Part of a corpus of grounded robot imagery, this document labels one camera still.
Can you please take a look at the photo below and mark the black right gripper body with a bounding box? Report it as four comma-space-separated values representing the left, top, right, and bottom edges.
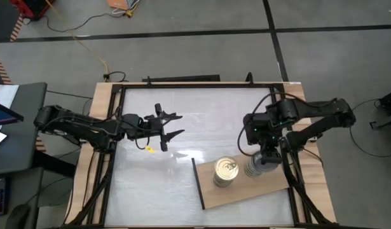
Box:
259, 139, 283, 165

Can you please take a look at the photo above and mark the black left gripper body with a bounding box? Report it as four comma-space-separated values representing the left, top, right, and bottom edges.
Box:
141, 103, 169, 153

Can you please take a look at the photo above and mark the light wooden shelf board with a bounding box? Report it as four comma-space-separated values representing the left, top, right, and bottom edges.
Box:
195, 152, 291, 210

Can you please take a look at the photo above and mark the black shelf side panel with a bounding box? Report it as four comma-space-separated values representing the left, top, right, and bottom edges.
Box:
191, 157, 207, 211

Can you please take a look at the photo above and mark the orange cardboard box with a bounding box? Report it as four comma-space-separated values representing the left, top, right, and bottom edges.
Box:
106, 0, 135, 11

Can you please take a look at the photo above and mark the black device stand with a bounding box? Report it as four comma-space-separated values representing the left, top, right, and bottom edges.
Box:
369, 88, 391, 130

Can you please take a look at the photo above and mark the grey desk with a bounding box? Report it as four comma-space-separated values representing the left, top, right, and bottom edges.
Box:
0, 81, 48, 177

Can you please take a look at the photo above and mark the white paper sheet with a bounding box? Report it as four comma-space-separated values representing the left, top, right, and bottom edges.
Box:
0, 84, 20, 109

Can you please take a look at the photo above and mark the black computer mouse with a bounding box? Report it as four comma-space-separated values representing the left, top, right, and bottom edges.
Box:
4, 203, 31, 229

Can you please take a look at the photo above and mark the red equipment box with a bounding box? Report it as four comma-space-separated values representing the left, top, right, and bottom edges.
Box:
10, 0, 56, 20

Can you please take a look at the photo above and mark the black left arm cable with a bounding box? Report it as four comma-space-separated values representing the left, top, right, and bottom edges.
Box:
117, 106, 151, 151

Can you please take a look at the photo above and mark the black metal table frame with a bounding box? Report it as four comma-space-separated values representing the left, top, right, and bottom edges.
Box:
60, 72, 339, 229

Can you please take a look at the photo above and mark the black plug with cable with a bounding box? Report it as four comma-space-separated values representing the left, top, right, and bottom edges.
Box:
102, 71, 128, 83

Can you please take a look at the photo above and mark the yellow hanging cable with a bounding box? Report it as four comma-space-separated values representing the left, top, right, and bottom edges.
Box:
44, 0, 109, 76

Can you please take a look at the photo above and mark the black floor cable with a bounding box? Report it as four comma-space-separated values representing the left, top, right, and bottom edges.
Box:
42, 11, 132, 34

